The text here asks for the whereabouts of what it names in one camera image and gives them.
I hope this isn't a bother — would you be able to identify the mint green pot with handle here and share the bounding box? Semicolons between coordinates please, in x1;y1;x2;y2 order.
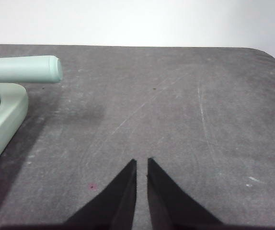
0;55;63;123

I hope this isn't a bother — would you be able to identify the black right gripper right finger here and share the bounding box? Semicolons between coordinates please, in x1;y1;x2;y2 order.
147;157;224;226

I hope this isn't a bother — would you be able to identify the mint green breakfast machine base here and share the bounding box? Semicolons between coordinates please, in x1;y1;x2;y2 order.
0;82;29;178

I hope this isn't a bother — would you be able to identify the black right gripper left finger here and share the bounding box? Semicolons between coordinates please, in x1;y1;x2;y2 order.
65;158;138;226

